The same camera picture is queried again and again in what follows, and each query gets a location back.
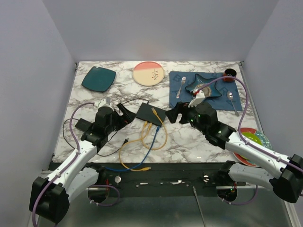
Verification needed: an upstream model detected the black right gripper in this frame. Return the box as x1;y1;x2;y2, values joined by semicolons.
164;100;208;135

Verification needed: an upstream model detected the black network switch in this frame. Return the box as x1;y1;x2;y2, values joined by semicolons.
136;103;166;126

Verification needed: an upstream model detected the yellow ethernet cable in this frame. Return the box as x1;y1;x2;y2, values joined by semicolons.
141;107;168;151
118;121;152;171

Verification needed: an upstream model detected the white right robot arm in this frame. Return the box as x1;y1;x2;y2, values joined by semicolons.
165;102;303;203

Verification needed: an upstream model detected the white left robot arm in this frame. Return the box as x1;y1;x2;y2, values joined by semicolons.
29;101;136;226

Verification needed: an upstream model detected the silver fork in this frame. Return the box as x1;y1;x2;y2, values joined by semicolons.
176;77;186;99

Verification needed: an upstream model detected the blue star-shaped dish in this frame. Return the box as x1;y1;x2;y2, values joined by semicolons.
185;73;222;98

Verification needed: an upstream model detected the black power adapter brick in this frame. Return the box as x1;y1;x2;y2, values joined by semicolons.
75;118;92;132

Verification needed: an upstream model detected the teal square plate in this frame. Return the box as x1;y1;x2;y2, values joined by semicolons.
81;66;116;93

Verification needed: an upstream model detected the pink and cream round plate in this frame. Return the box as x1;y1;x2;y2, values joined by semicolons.
132;61;165;86

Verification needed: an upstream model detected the blue cloth placemat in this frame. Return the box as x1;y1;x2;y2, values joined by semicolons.
169;71;242;111

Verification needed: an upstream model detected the silver spoon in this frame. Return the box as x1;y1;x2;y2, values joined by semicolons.
227;91;239;116

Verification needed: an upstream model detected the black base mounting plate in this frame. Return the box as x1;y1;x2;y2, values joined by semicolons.
48;162;248;198

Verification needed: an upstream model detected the orange-brown mug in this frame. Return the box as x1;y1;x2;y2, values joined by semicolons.
223;69;237;82

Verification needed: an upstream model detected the lime green plate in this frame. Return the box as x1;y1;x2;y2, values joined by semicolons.
242;132;262;145

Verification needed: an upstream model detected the red rimmed plate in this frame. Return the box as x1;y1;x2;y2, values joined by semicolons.
233;127;259;167

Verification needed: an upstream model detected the light blue patterned plate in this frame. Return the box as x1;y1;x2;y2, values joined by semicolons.
254;130;272;150

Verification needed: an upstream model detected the black power cord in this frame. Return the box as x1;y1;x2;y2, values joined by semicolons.
62;98;150;157

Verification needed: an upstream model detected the blue ethernet cable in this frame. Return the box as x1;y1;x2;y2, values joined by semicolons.
104;125;161;172

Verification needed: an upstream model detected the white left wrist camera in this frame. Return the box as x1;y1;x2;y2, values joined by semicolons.
93;97;112;108

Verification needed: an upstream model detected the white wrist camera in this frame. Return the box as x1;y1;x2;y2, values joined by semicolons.
188;89;205;108
93;97;112;108

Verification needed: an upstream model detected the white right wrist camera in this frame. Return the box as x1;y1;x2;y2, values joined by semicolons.
188;89;205;108

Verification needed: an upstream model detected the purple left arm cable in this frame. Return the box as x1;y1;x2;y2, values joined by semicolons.
32;102;121;227

